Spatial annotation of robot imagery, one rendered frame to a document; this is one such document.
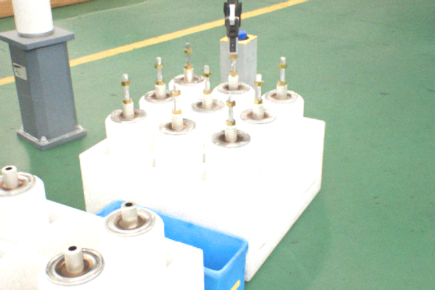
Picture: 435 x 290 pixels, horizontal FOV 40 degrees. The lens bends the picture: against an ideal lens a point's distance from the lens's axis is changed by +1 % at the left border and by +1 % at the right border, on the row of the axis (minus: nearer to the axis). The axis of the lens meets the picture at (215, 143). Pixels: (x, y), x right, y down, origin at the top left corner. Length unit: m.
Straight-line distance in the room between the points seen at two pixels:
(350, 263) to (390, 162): 0.46
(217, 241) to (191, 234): 0.06
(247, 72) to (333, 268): 0.56
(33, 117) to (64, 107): 0.09
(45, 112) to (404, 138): 0.99
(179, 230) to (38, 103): 0.70
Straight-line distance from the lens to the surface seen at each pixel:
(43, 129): 1.72
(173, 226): 1.14
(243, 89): 1.35
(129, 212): 0.87
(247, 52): 1.50
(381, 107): 1.96
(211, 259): 1.13
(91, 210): 1.31
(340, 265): 1.23
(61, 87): 1.70
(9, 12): 3.23
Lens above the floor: 0.74
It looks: 26 degrees down
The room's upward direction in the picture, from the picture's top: 1 degrees counter-clockwise
